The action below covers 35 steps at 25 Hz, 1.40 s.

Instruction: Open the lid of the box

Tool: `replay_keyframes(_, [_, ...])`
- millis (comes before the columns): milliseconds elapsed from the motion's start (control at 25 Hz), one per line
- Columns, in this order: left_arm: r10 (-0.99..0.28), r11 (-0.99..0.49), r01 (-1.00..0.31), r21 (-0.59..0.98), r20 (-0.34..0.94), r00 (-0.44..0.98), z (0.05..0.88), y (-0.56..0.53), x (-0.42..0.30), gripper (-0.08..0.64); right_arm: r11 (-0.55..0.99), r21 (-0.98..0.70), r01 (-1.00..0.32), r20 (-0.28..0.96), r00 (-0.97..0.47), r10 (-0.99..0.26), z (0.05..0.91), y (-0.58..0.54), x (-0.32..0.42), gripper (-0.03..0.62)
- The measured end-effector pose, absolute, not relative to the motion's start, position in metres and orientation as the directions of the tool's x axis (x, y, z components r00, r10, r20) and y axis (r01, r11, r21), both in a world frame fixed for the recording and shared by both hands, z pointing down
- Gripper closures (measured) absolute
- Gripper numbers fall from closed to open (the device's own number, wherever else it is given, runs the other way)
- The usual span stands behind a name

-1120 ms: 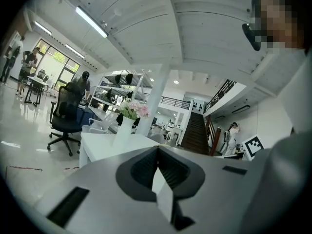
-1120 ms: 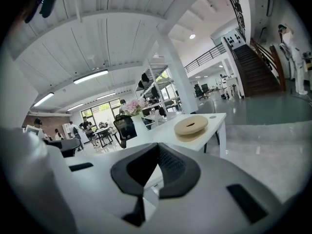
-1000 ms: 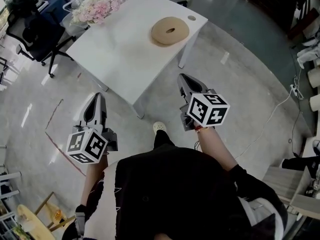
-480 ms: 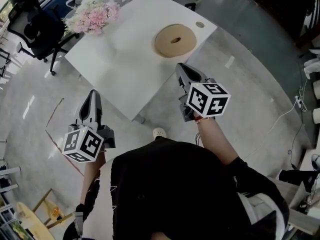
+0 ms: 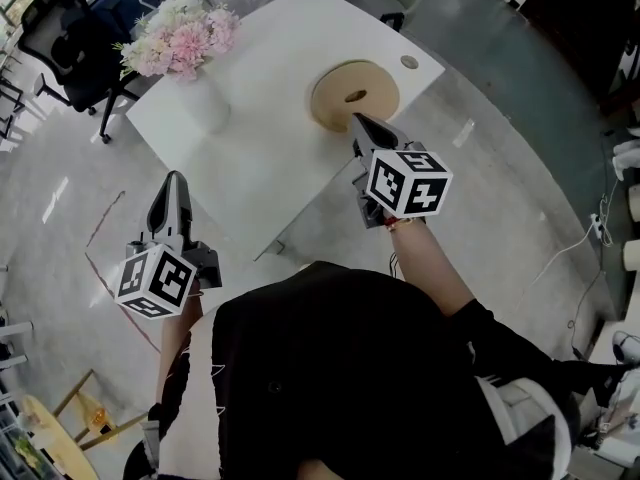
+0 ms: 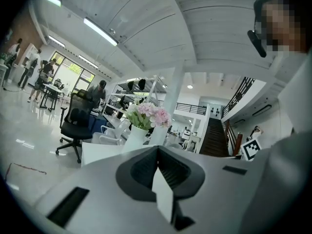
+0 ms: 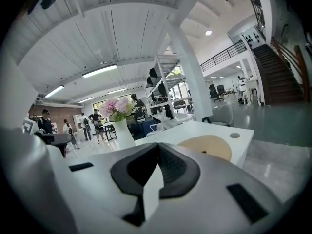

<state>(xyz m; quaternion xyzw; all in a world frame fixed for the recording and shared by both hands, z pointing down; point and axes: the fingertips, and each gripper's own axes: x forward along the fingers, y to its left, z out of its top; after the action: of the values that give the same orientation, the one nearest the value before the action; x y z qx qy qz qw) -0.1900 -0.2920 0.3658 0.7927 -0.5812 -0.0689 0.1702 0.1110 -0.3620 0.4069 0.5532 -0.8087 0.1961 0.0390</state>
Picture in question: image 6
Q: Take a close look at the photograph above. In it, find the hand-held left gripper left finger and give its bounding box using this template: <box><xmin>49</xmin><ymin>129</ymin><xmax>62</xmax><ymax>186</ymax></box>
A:
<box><xmin>33</xmin><ymin>145</ymin><xmax>172</xmax><ymax>234</ymax></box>

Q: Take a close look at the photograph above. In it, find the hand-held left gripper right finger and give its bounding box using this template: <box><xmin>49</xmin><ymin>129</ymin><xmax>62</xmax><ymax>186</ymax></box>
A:
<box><xmin>157</xmin><ymin>145</ymin><xmax>258</xmax><ymax>234</ymax></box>

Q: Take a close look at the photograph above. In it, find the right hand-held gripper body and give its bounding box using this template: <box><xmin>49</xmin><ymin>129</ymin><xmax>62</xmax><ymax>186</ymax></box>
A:
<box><xmin>240</xmin><ymin>139</ymin><xmax>263</xmax><ymax>161</ymax></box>

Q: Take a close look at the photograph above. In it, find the dark wooden staircase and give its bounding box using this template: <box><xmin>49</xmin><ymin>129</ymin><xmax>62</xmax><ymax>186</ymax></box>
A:
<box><xmin>199</xmin><ymin>117</ymin><xmax>244</xmax><ymax>157</ymax></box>

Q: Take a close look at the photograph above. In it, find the black stair railing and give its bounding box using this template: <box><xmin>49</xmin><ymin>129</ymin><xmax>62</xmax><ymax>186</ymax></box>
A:
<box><xmin>220</xmin><ymin>76</ymin><xmax>256</xmax><ymax>119</ymax></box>

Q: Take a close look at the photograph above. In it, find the white carved furniture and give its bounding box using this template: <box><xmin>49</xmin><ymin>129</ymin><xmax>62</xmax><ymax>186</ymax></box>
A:
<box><xmin>181</xmin><ymin>128</ymin><xmax>203</xmax><ymax>153</ymax></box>

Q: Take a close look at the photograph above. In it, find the white chair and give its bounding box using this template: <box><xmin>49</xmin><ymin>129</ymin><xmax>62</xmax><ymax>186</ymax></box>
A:
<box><xmin>91</xmin><ymin>118</ymin><xmax>132</xmax><ymax>146</ymax></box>

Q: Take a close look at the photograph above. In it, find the blue storage bin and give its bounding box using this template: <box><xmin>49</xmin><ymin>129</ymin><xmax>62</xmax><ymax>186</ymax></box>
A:
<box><xmin>89</xmin><ymin>113</ymin><xmax>108</xmax><ymax>134</ymax></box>

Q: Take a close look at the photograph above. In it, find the black balcony railing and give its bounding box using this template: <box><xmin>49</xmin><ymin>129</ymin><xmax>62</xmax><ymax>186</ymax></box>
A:
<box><xmin>175</xmin><ymin>102</ymin><xmax>208</xmax><ymax>116</ymax></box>

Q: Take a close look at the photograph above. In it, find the black office chair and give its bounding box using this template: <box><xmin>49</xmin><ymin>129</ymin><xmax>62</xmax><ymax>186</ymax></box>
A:
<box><xmin>55</xmin><ymin>89</ymin><xmax>96</xmax><ymax>164</ymax></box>

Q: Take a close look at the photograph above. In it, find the red floor tape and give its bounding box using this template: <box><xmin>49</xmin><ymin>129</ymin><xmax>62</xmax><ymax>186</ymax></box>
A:
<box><xmin>4</xmin><ymin>163</ymin><xmax>47</xmax><ymax>180</ymax></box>

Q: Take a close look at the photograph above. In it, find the pink flower bouquet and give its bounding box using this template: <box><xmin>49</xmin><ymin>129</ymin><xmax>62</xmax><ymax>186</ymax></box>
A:
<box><xmin>125</xmin><ymin>102</ymin><xmax>173</xmax><ymax>131</ymax></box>

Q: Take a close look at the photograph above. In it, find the white shelf rack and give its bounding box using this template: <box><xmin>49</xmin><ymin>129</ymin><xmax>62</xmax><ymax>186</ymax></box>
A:
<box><xmin>102</xmin><ymin>74</ymin><xmax>169</xmax><ymax>131</ymax></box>

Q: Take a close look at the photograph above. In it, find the black legged desk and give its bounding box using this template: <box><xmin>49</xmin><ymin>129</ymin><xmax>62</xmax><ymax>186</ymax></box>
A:
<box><xmin>39</xmin><ymin>83</ymin><xmax>66</xmax><ymax>112</ymax></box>

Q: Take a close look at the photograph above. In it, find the large black framed window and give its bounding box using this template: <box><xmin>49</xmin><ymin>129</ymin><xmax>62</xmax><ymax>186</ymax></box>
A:
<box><xmin>50</xmin><ymin>51</ymin><xmax>96</xmax><ymax>93</ymax></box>

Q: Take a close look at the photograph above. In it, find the person's head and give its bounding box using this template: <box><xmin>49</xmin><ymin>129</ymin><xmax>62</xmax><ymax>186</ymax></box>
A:
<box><xmin>253</xmin><ymin>0</ymin><xmax>309</xmax><ymax>56</ymax></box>

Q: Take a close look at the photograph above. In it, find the white side table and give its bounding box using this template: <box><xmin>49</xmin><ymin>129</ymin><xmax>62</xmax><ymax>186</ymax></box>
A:
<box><xmin>0</xmin><ymin>63</ymin><xmax>9</xmax><ymax>93</ymax></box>

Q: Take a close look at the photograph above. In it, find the black head camera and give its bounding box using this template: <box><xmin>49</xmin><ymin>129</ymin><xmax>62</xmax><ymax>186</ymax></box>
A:
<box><xmin>247</xmin><ymin>29</ymin><xmax>268</xmax><ymax>59</ymax></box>

